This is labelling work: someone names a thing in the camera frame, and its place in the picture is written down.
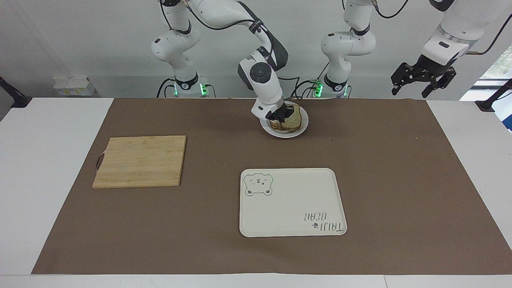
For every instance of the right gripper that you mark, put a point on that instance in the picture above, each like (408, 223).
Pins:
(283, 110)

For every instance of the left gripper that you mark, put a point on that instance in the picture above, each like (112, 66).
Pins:
(434, 64)

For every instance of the bread slice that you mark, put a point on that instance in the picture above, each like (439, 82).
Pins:
(280, 126)
(294, 116)

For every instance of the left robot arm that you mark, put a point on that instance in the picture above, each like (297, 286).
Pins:
(348, 44)

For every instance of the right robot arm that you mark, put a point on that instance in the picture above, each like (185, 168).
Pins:
(264, 86)

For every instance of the white round plate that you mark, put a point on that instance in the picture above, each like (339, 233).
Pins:
(298, 128)

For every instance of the black stand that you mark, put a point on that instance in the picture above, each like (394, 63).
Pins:
(494, 98)
(12, 96)

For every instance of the white tray with bear print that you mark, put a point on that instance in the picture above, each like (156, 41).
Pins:
(288, 204)

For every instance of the wooden cutting board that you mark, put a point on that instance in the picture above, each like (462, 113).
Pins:
(142, 160)

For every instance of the white box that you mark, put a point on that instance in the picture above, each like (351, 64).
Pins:
(74, 87)

